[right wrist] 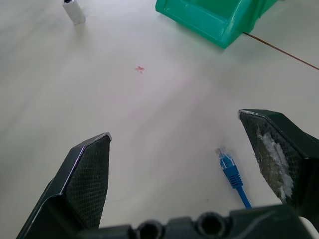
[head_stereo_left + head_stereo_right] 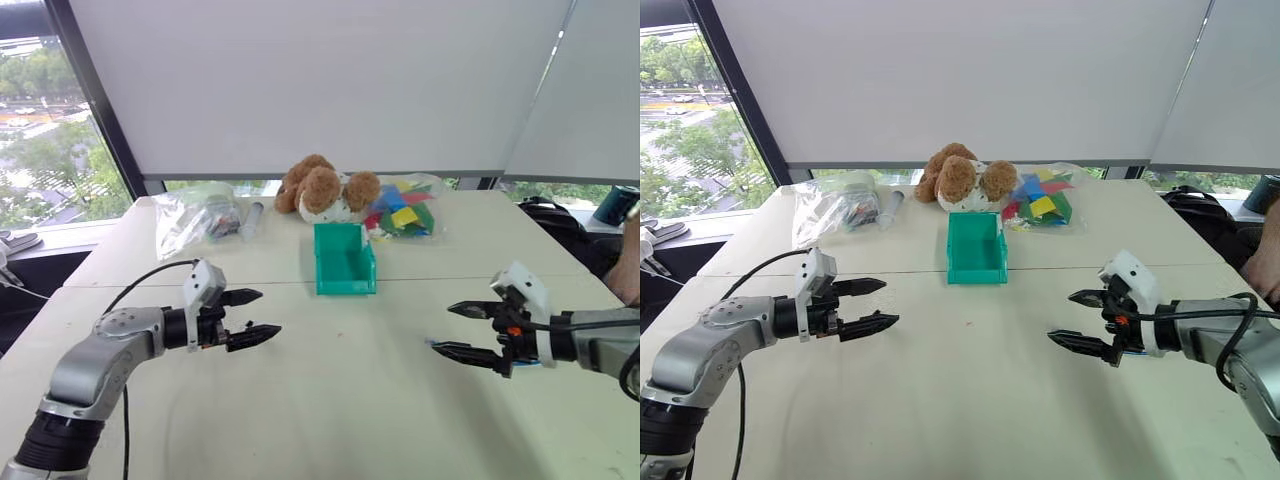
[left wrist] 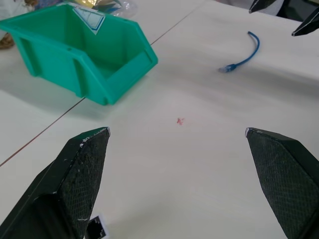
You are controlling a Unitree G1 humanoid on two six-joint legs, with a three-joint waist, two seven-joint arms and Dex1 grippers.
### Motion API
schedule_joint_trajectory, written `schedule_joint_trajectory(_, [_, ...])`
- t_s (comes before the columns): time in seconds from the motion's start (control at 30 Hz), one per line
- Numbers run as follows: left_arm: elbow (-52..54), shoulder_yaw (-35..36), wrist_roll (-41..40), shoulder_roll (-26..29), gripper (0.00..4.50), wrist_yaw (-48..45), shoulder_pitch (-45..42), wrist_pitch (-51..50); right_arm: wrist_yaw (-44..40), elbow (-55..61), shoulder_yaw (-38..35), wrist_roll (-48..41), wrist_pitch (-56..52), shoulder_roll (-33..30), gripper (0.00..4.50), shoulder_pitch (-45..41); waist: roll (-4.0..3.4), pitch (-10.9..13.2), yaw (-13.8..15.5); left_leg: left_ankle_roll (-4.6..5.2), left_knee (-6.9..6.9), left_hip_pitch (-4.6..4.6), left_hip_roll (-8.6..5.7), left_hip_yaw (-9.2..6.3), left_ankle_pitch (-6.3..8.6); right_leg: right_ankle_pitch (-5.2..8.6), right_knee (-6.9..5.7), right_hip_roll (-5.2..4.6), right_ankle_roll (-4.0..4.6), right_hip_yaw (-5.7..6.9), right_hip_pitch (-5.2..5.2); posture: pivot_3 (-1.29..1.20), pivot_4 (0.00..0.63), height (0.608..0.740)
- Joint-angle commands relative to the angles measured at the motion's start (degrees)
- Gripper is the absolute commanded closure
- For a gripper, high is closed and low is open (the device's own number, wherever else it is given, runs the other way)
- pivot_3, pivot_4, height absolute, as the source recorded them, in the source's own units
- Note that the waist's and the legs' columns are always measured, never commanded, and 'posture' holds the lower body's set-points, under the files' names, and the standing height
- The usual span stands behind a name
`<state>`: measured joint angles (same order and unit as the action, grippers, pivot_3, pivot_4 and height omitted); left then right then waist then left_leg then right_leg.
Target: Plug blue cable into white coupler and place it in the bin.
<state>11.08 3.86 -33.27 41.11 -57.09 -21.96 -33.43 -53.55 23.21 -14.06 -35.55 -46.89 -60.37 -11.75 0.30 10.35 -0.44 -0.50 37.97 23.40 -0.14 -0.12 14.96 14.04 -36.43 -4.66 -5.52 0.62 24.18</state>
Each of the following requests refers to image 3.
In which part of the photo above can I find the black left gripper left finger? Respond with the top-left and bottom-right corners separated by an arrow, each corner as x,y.
0,126 -> 111,239

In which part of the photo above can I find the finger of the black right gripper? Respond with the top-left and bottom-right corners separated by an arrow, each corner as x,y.
249,0 -> 275,14
291,9 -> 319,37

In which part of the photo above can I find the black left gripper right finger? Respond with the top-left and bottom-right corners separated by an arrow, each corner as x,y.
244,127 -> 319,239

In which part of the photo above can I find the blue Ethernet cable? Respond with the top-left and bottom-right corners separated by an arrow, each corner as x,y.
218,31 -> 261,74

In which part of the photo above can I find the green plastic storage bin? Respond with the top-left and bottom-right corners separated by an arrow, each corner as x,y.
0,3 -> 159,107

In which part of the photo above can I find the clear plastic bag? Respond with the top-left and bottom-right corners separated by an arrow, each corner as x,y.
72,0 -> 137,18

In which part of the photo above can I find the brown woven basket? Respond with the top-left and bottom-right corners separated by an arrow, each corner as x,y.
0,32 -> 15,50

